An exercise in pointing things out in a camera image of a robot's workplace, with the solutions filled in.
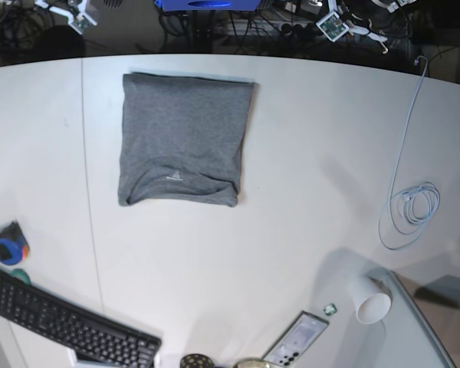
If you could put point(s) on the black dotted round lid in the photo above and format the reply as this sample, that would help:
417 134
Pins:
196 360

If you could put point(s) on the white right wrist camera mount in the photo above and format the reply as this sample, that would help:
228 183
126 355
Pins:
80 15

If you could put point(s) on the black computer keyboard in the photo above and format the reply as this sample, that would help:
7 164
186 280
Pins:
74 327

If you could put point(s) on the small green white packet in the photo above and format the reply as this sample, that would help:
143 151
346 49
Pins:
330 309

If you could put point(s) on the olive round container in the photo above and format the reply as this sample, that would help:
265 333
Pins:
252 363

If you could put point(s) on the grey t-shirt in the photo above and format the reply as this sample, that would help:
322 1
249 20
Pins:
182 138

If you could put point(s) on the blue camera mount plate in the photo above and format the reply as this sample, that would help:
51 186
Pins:
185 5

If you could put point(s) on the white paper cup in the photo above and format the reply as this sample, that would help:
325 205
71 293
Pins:
370 302

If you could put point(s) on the glass side table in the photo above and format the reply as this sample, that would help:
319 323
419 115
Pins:
422 328

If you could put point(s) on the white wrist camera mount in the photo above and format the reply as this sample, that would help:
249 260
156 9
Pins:
339 22
80 15

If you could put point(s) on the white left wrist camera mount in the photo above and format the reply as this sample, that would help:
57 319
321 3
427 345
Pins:
339 22

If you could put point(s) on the blue black tape measure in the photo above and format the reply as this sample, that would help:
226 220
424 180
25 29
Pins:
14 247

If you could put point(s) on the green tape roll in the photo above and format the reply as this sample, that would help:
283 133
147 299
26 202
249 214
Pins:
21 275

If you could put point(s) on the black power strip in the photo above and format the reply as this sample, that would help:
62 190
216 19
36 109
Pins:
298 31

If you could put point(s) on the smartphone with clear case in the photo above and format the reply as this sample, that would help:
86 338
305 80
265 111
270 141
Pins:
295 341

